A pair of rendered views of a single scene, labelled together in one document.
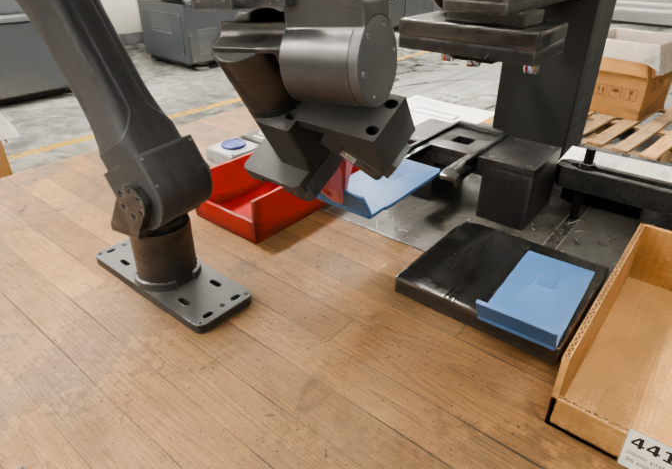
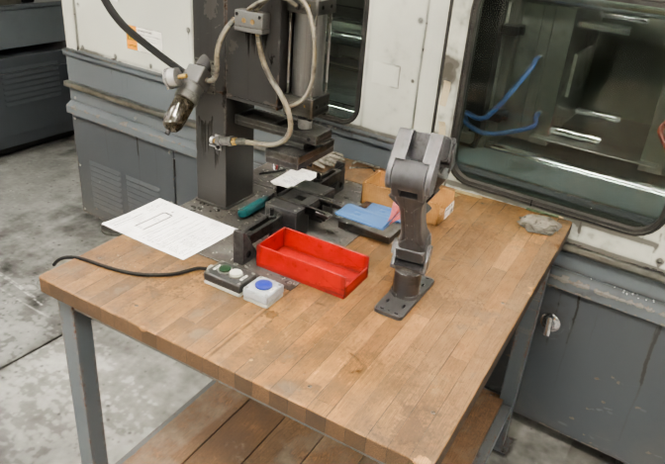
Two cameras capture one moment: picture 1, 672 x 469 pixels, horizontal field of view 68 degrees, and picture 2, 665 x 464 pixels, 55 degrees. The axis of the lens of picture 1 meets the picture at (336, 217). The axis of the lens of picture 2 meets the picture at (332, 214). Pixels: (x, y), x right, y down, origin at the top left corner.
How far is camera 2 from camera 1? 1.72 m
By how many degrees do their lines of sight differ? 86
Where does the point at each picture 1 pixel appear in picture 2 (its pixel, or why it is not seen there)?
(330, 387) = (442, 256)
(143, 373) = (457, 290)
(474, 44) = (320, 153)
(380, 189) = (372, 216)
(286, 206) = (348, 259)
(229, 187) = (324, 282)
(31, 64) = not seen: outside the picture
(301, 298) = not seen: hidden behind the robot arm
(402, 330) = not seen: hidden behind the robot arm
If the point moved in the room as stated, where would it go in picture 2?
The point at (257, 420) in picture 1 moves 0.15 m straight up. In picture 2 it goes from (462, 267) to (472, 215)
